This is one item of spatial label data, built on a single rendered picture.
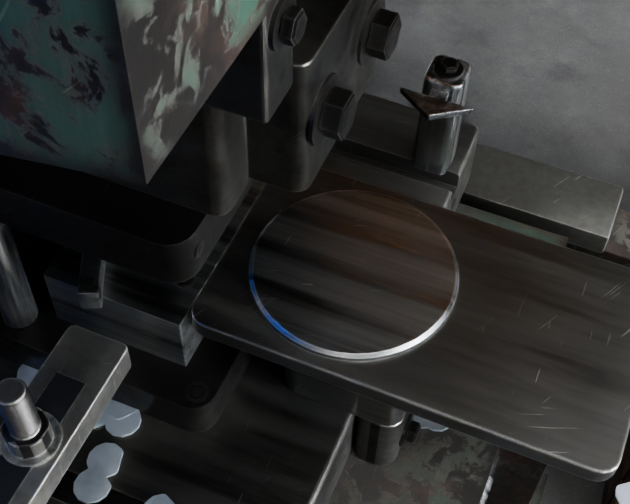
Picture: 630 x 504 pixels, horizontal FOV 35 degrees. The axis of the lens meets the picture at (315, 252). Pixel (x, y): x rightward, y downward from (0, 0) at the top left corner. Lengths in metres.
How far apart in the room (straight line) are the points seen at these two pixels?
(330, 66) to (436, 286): 0.18
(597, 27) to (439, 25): 0.31
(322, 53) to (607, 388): 0.25
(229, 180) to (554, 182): 0.44
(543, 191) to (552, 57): 1.14
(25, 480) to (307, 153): 0.24
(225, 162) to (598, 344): 0.25
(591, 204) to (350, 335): 0.34
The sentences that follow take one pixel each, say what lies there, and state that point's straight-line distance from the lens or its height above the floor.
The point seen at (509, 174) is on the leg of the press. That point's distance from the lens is 0.85.
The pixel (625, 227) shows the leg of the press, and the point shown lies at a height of 0.62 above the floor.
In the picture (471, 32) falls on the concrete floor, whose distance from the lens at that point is 1.99.
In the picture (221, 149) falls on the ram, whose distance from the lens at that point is 0.44.
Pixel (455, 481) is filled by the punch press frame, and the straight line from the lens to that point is 0.68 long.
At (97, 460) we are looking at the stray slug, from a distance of 0.62.
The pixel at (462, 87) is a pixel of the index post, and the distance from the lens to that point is 0.69.
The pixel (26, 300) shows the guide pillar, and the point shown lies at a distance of 0.63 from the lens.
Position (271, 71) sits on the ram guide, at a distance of 0.36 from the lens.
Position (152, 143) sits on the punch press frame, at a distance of 0.26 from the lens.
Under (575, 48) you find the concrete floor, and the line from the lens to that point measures 2.00.
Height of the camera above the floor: 1.25
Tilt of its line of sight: 52 degrees down
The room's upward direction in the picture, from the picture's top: 2 degrees clockwise
